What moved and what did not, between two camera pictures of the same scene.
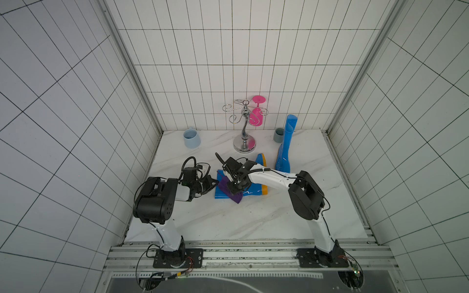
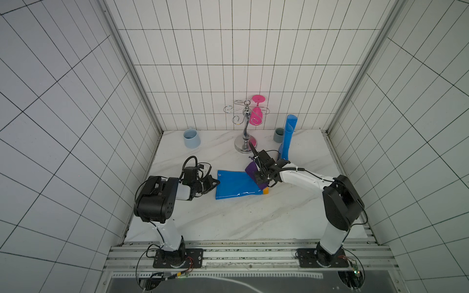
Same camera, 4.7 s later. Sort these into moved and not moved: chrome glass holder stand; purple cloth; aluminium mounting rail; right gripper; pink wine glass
Moved: purple cloth; right gripper
Not moved: pink wine glass; chrome glass holder stand; aluminium mounting rail
